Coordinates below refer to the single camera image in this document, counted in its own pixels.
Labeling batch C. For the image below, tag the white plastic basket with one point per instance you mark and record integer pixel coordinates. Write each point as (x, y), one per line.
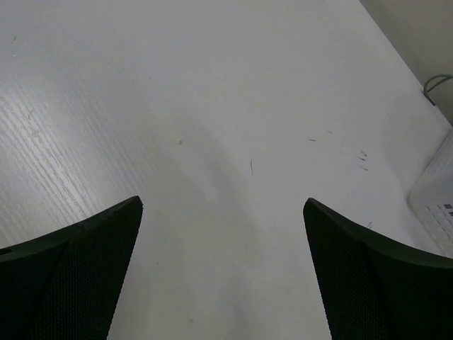
(430, 198)

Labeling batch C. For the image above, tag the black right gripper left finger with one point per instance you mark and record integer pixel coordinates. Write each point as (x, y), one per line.
(66, 284)

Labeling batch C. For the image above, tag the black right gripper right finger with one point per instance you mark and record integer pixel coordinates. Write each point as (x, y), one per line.
(373, 287)

